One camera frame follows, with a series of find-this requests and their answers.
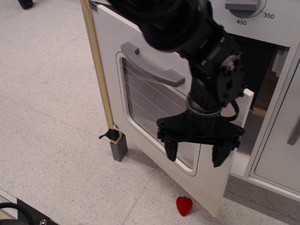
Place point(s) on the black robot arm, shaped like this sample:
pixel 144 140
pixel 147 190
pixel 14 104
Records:
pixel 187 27

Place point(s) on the white toy kitchen cabinet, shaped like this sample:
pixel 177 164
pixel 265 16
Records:
pixel 269 41

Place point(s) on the white oven door with window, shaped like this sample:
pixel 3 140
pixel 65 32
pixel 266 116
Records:
pixel 139 86

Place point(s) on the grey cabinet foot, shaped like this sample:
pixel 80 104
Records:
pixel 119 150

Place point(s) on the red toy strawberry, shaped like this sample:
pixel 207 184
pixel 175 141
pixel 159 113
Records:
pixel 184 205

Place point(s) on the grey right door handle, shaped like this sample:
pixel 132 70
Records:
pixel 294 134

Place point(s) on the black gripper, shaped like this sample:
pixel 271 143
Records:
pixel 186 127

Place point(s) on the grey oven temperature knob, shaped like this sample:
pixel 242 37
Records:
pixel 242 8

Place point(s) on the black caster wheel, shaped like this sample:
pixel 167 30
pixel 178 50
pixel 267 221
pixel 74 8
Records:
pixel 26 4

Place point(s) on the black base plate with screw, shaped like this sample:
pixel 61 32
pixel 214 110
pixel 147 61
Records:
pixel 36 215

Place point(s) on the white right cabinet door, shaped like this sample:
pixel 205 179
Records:
pixel 278 163

